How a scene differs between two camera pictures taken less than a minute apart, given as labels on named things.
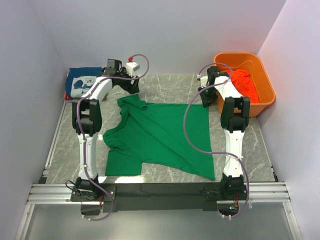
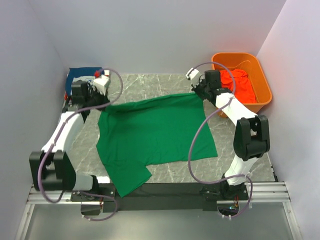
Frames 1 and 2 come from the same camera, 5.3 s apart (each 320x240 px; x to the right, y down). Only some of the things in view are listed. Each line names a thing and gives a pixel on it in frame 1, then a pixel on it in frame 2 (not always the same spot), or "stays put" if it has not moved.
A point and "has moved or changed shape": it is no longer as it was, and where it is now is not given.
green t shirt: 177,134 has moved or changed shape
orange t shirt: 242,80 stays put
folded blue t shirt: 79,80 stays put
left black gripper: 129,83 -> 100,99
